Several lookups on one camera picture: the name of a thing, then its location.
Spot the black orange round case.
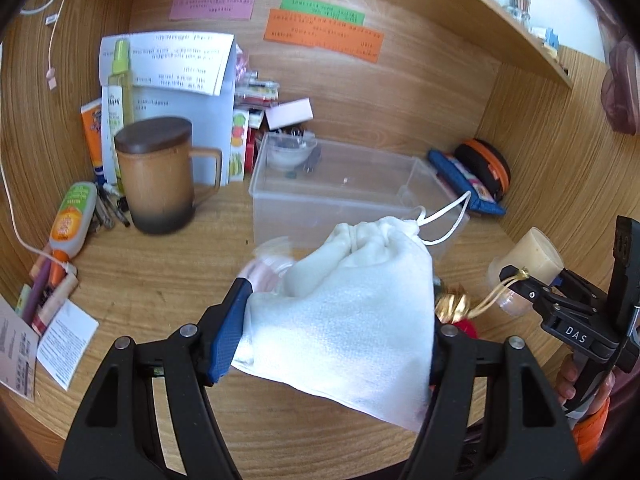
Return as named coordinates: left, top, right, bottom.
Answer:
left=454, top=139, right=511, bottom=202

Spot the white charging cable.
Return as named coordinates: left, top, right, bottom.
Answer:
left=0, top=0, right=79, bottom=276

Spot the white leaflet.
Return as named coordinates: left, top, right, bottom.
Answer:
left=37, top=300, right=99, bottom=391

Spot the wooden shelf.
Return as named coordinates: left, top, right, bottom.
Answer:
left=425, top=0, right=573, bottom=89

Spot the orange box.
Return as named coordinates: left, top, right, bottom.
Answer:
left=80, top=99, right=106, bottom=185

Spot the green paper note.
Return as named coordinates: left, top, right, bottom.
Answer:
left=280, top=0, right=366, bottom=26

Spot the person's right hand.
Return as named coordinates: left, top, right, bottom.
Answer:
left=554, top=354, right=615, bottom=415

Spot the orange and white tube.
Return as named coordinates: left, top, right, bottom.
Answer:
left=49, top=181, right=98, bottom=288

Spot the orange paper note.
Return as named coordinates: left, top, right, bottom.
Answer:
left=264, top=9, right=384, bottom=63

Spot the brown ceramic lidded mug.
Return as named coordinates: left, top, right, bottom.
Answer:
left=114, top=116, right=222, bottom=235

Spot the blue zipper pouch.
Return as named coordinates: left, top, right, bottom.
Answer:
left=426, top=150, right=506, bottom=217

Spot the cream jelly cup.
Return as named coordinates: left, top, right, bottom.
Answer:
left=487, top=226, right=564, bottom=316

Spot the fruit pattern box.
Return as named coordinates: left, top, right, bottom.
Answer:
left=229, top=110, right=250, bottom=182

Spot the pink round compact case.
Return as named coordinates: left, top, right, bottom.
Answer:
left=238, top=246, right=296, bottom=292

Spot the white drawstring cloth bag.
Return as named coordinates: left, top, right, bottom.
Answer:
left=231, top=195, right=470, bottom=432

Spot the red and gold gift pouch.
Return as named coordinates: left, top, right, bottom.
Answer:
left=435, top=278, right=518, bottom=339

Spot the white folded paper sheet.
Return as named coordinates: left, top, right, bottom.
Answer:
left=99, top=30, right=236, bottom=186

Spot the orange sleeve forearm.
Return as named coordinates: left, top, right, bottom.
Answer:
left=572, top=399, right=610, bottom=464

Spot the green spray bottle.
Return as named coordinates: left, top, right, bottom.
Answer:
left=106, top=39, right=134, bottom=186

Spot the clear plastic storage box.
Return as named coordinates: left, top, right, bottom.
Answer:
left=248, top=133, right=459, bottom=249

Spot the white small box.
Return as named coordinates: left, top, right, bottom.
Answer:
left=266, top=98, right=314, bottom=131

